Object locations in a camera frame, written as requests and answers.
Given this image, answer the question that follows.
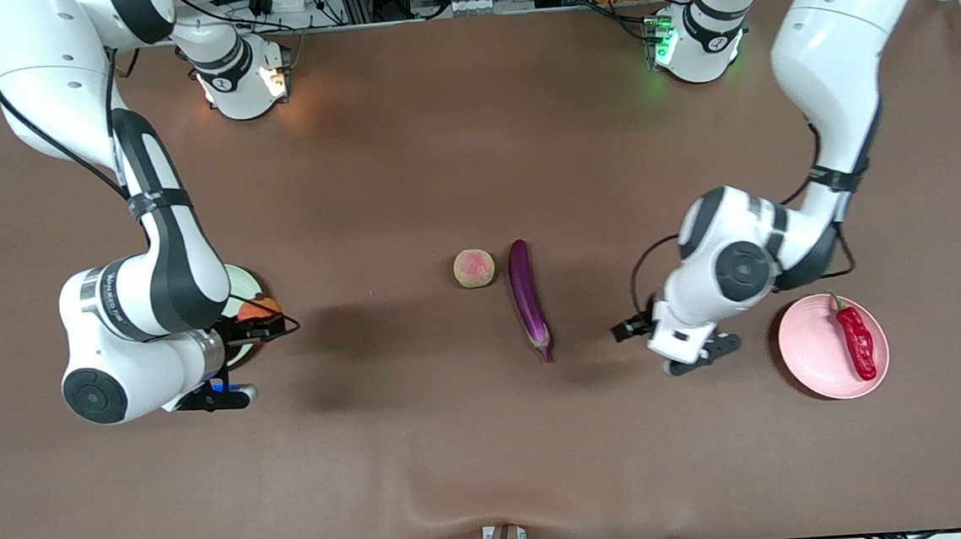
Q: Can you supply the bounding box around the red apple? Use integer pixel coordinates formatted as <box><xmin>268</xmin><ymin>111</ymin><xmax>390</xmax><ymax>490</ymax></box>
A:
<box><xmin>235</xmin><ymin>292</ymin><xmax>283</xmax><ymax>323</ymax></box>

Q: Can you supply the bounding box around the purple long eggplant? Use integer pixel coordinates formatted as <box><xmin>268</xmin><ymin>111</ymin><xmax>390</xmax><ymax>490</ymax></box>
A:
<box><xmin>505</xmin><ymin>237</ymin><xmax>553</xmax><ymax>366</ymax></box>

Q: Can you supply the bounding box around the green pink round fruit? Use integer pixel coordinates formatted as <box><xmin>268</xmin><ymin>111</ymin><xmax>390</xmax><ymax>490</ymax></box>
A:
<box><xmin>452</xmin><ymin>247</ymin><xmax>498</xmax><ymax>291</ymax></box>

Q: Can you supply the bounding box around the red chili pepper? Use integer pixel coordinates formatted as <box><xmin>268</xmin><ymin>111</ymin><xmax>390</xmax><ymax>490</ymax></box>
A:
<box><xmin>827</xmin><ymin>288</ymin><xmax>878</xmax><ymax>385</ymax></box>

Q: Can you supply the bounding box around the pale green round plate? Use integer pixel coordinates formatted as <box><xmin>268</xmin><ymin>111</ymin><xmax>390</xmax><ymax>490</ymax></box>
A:
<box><xmin>213</xmin><ymin>261</ymin><xmax>271</xmax><ymax>369</ymax></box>

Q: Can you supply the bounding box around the pink round plate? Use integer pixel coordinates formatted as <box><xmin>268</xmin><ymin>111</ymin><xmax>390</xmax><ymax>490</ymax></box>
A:
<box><xmin>775</xmin><ymin>289</ymin><xmax>893</xmax><ymax>405</ymax></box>

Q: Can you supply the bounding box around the brown tablecloth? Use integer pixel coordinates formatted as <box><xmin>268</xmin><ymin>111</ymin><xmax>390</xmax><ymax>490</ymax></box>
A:
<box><xmin>0</xmin><ymin>0</ymin><xmax>961</xmax><ymax>539</ymax></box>

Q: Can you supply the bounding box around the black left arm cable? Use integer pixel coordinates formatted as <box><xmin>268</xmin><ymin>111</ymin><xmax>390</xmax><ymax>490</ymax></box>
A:
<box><xmin>620</xmin><ymin>130</ymin><xmax>860</xmax><ymax>319</ymax></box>

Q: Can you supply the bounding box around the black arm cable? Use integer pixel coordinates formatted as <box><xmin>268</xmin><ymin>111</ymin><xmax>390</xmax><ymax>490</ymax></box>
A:
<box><xmin>0</xmin><ymin>35</ymin><xmax>147</xmax><ymax>211</ymax></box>
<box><xmin>620</xmin><ymin>130</ymin><xmax>860</xmax><ymax>319</ymax></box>

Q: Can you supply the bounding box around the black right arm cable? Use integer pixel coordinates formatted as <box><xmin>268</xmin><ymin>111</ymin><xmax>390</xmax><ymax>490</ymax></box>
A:
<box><xmin>0</xmin><ymin>35</ymin><xmax>147</xmax><ymax>211</ymax></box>

